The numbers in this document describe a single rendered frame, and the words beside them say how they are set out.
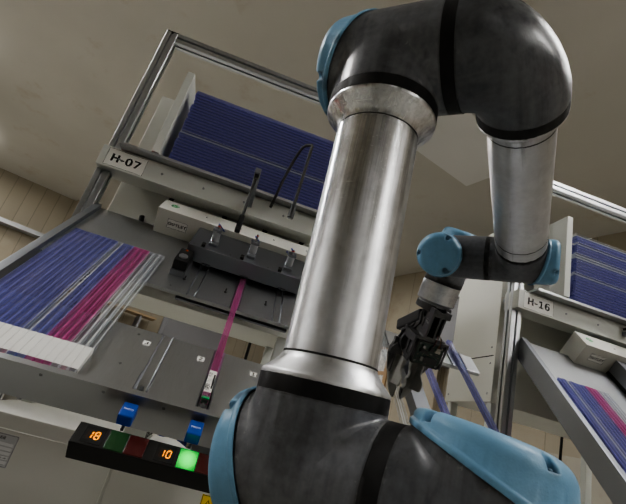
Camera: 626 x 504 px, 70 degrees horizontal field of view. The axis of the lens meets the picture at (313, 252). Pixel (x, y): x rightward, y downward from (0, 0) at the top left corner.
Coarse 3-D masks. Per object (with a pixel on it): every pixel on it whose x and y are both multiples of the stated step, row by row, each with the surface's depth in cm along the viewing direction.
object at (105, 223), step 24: (96, 216) 129; (120, 216) 134; (120, 240) 121; (144, 240) 126; (168, 240) 131; (168, 264) 119; (192, 264) 123; (168, 288) 109; (192, 288) 112; (216, 288) 117; (264, 288) 126; (240, 312) 111; (264, 312) 114; (288, 312) 119
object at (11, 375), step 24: (0, 360) 70; (24, 360) 71; (0, 384) 72; (24, 384) 72; (48, 384) 72; (72, 384) 72; (96, 384) 72; (72, 408) 74; (96, 408) 74; (120, 408) 74; (144, 408) 74; (168, 408) 74; (192, 408) 75; (168, 432) 76
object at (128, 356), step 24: (120, 336) 87; (144, 336) 90; (96, 360) 80; (120, 360) 82; (144, 360) 84; (168, 360) 86; (192, 360) 89; (240, 360) 94; (120, 384) 77; (144, 384) 79; (168, 384) 81; (192, 384) 83; (216, 384) 85; (240, 384) 87; (216, 408) 80
